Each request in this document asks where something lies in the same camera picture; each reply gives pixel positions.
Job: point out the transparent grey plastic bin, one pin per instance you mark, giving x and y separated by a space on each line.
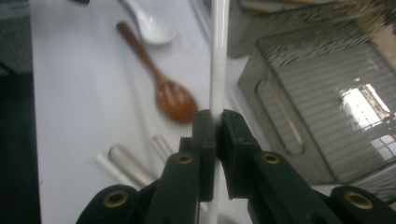
246 34
311 109
373 183

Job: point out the brown wooden spoon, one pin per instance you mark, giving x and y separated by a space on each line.
176 102

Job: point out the white ceramic spoon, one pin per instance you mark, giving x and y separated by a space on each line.
152 31

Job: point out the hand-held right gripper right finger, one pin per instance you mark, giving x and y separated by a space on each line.
239 155

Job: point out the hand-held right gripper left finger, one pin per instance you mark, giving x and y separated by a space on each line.
204 149

